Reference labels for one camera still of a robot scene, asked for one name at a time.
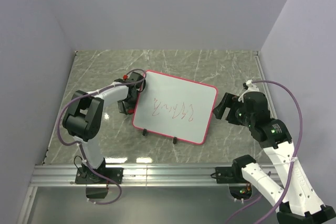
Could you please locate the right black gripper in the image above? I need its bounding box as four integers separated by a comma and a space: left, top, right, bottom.
212, 92, 254, 127

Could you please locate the pink framed whiteboard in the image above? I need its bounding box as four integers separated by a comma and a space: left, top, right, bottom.
132, 70, 218, 145

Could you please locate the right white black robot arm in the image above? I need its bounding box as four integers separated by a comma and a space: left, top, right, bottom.
213, 91, 335, 223

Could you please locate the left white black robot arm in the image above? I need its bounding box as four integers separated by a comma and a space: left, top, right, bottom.
57, 69, 146, 183

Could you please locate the right side aluminium rail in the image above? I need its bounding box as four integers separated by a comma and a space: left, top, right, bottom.
254, 51, 283, 172

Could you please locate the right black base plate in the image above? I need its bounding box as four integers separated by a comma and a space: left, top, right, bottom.
210, 166, 247, 184

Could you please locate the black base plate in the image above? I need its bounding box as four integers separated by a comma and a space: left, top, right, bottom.
75, 166, 124, 185
210, 166, 247, 184

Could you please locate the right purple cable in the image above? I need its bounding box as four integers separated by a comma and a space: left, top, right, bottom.
225, 80, 303, 224

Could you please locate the purple cable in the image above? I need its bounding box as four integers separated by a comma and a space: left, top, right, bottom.
225, 80, 303, 224
56, 68, 148, 205

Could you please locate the aluminium mounting rail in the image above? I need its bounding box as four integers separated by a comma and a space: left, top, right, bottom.
29, 163, 230, 188

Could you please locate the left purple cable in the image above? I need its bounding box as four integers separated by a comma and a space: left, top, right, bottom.
56, 68, 148, 205

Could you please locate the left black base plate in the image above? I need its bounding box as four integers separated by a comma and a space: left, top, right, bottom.
75, 166, 124, 185

